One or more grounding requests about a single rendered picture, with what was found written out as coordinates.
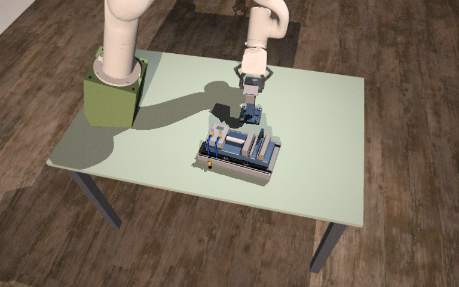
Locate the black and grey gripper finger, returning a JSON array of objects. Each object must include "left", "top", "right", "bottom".
[
  {"left": 260, "top": 66, "right": 273, "bottom": 91},
  {"left": 234, "top": 64, "right": 246, "bottom": 89}
]

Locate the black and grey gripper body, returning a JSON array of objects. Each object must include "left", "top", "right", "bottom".
[{"left": 241, "top": 48, "right": 267, "bottom": 75}]

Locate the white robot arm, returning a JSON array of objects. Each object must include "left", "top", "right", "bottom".
[{"left": 93, "top": 0, "right": 289, "bottom": 87}]

